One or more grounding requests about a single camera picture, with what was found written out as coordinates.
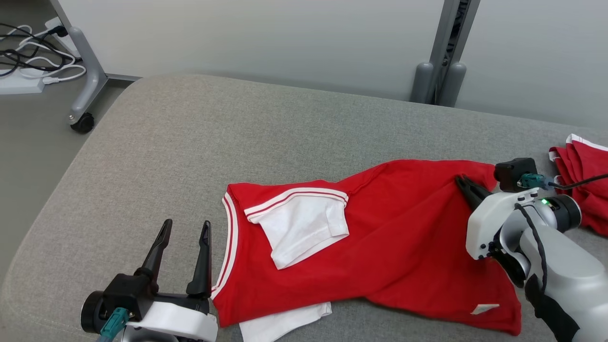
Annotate teal right camera connector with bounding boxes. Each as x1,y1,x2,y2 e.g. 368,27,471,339
518,174,554,190

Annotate teal camera connector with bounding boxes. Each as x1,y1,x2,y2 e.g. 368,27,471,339
97,307,131,342
518,174,554,190

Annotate grey metal stand leg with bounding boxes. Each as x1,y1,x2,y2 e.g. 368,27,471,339
50,0,143,133

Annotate red shorts white trim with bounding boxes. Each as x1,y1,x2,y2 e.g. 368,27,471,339
549,133,608,237

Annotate grey metal partition post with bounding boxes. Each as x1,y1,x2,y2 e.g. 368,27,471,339
427,0,481,106

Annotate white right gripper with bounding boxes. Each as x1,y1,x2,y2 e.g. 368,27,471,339
455,175,542,261

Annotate black caster wheel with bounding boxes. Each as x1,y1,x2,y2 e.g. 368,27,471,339
70,112,95,134

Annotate white power strip with plug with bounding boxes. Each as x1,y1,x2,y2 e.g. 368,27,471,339
44,18,82,58

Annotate teal left camera connector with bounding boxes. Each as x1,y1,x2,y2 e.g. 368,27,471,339
97,307,131,342

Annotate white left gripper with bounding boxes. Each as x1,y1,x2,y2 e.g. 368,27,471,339
134,218,219,341

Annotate red white lettered jersey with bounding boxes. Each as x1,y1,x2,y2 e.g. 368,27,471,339
210,159,523,342

